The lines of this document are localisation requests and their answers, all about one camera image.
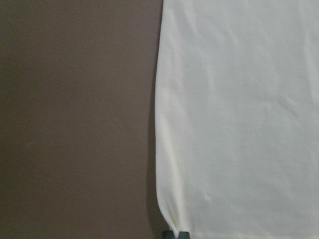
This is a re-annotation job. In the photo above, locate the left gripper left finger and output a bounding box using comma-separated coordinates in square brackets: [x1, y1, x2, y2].
[161, 231, 175, 239]

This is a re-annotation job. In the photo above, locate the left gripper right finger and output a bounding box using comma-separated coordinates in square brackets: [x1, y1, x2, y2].
[178, 231, 190, 239]

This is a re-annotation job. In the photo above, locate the cream long-sleeve cat shirt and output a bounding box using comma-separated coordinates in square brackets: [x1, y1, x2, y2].
[155, 0, 319, 239]

